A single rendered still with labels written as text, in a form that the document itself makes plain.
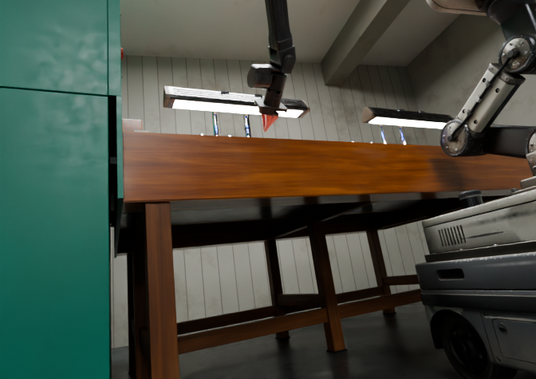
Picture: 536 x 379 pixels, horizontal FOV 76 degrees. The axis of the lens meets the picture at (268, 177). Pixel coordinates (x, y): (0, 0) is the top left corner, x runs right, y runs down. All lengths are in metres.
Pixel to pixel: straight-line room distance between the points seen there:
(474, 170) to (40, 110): 1.48
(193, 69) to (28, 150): 2.95
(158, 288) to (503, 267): 0.82
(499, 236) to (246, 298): 2.38
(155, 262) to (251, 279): 2.29
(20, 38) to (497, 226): 1.24
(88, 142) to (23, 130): 0.13
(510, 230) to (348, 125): 3.01
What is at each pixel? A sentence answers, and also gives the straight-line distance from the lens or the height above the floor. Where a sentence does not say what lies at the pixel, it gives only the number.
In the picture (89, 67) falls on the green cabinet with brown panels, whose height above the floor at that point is 0.91.
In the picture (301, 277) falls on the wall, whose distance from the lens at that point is 3.25.
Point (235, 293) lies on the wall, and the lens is 3.10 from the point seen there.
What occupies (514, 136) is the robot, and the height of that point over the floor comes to 0.67.
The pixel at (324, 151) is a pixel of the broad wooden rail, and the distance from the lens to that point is 1.11.
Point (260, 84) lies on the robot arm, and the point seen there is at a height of 0.93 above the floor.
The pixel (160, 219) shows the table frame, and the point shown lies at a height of 0.54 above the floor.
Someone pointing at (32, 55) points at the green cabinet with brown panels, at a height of 0.93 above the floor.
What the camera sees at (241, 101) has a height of 1.05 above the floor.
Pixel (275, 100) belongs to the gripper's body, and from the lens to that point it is 1.15.
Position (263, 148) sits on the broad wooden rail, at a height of 0.73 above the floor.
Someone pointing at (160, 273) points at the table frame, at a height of 0.41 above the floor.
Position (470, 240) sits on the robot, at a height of 0.39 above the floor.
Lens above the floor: 0.37
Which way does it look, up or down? 16 degrees up
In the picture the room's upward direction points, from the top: 8 degrees counter-clockwise
